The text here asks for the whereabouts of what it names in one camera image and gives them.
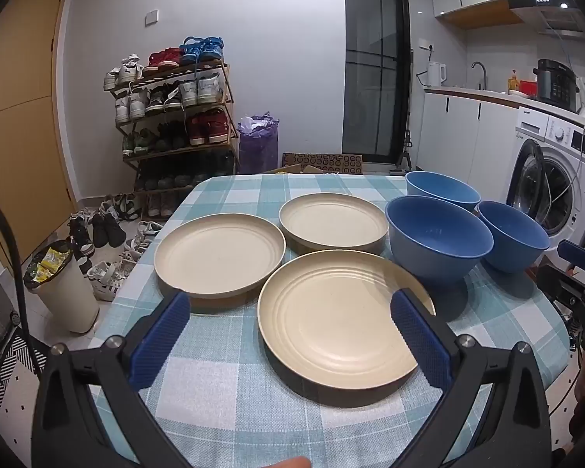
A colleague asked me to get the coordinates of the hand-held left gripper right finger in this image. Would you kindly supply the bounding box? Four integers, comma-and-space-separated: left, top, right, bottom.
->
390, 287, 551, 468

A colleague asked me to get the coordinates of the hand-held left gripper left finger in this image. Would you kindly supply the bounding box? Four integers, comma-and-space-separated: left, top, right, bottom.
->
32, 290, 192, 468

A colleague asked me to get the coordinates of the light blue bowl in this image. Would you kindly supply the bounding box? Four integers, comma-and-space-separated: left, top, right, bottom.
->
405, 170, 482, 215

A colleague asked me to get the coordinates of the scattered sneakers group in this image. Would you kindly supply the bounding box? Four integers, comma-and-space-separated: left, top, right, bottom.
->
68, 192, 164, 303

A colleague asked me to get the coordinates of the wooden shoe rack with shoes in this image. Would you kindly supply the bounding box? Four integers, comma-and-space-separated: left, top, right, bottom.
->
103, 35, 237, 218

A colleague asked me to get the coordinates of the white kitchen counter cabinet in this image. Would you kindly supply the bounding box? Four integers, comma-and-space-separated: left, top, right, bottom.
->
416, 88, 525, 191

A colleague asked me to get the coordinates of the person's left hand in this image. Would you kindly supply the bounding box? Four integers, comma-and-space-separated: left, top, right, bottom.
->
261, 457, 314, 468

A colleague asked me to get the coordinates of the cream round plate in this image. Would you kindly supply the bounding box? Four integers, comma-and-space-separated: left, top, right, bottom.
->
279, 193, 389, 257
257, 250, 437, 408
154, 213, 287, 309

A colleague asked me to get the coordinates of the black and white rug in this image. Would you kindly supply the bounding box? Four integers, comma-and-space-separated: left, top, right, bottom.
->
0, 336, 44, 425

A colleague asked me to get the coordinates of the white washing machine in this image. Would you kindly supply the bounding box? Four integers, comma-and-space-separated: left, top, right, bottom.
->
504, 106, 585, 254

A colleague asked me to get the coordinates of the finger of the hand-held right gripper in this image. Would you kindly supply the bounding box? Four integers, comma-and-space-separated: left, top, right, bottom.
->
536, 264, 585, 314
557, 240, 585, 276

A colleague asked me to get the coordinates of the cream trash bin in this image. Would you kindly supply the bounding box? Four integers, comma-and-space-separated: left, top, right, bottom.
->
23, 240, 101, 335

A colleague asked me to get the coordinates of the range hood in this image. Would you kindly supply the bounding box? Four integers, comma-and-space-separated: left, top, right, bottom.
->
509, 0, 585, 42

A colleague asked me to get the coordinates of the black pressure cooker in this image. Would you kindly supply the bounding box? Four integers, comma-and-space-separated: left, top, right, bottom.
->
536, 58, 580, 113

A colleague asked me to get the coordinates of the yellow wooden door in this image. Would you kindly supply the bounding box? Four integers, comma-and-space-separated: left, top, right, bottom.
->
0, 0, 76, 274

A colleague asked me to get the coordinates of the black framed glass door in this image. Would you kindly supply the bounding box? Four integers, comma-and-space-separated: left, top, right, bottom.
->
342, 0, 413, 163

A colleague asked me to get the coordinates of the black cable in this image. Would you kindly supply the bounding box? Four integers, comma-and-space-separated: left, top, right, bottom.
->
0, 190, 34, 381

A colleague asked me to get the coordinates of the brown patterned doormat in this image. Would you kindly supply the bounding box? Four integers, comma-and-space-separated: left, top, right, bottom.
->
281, 152, 365, 175

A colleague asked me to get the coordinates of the teal checked tablecloth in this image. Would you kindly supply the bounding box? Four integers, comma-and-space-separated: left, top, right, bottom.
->
89, 174, 571, 468

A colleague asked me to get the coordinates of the purple plastic bag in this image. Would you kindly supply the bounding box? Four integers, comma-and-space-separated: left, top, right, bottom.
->
237, 114, 278, 175

